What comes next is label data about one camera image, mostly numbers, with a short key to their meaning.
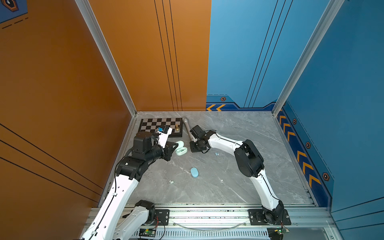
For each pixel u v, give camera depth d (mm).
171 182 847
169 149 597
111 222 392
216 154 952
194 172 870
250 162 580
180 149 696
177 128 1052
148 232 717
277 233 700
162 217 731
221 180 862
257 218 724
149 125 1881
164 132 600
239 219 751
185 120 1113
